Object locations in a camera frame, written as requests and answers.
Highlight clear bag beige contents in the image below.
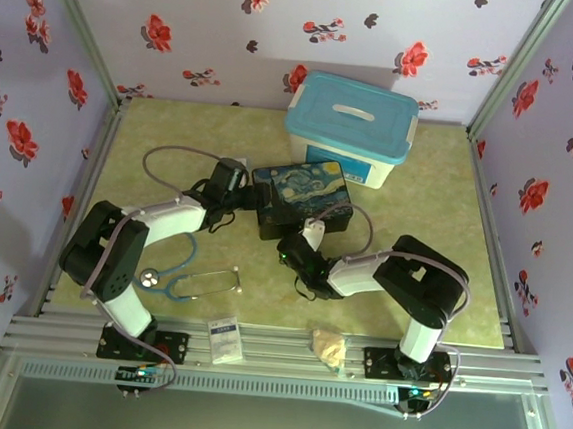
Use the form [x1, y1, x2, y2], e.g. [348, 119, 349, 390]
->
[306, 326, 351, 379]

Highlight blue stethoscope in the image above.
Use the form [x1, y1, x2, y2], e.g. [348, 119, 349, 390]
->
[137, 226, 248, 308]

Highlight small circuit board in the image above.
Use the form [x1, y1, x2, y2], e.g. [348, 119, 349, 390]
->
[115, 364, 162, 386]
[396, 383, 442, 416]

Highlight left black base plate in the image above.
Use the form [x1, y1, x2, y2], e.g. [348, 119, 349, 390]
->
[95, 324, 192, 367]

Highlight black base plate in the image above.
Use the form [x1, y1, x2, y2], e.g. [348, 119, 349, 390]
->
[361, 345, 456, 387]
[95, 324, 192, 367]

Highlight slotted grey cable duct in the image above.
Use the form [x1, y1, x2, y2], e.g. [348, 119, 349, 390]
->
[15, 355, 403, 410]

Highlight aluminium front frame rail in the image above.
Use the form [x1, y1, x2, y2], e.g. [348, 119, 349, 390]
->
[0, 299, 555, 400]

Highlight white storage box blue lid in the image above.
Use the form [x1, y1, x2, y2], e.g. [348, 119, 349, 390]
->
[278, 67, 424, 194]

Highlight starry night tin box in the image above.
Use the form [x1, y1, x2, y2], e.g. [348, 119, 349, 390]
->
[245, 152, 360, 249]

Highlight left arm grey cable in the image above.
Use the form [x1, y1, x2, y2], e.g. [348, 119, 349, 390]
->
[72, 138, 224, 399]

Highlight aluminium side rail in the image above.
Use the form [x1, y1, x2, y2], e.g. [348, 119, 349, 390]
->
[448, 128, 545, 355]
[35, 93, 130, 321]

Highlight left small circuit board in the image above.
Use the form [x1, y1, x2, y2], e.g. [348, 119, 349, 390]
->
[115, 364, 162, 386]

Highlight aluminium corner post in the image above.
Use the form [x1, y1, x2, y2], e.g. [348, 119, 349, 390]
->
[25, 0, 134, 107]
[465, 0, 573, 149]

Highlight white paper sachet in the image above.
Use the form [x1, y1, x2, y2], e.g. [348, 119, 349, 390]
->
[202, 311, 249, 368]

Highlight right small circuit board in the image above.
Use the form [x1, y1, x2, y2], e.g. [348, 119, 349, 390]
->
[396, 383, 442, 416]

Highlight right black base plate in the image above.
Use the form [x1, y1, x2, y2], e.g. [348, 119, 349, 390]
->
[361, 345, 456, 387]

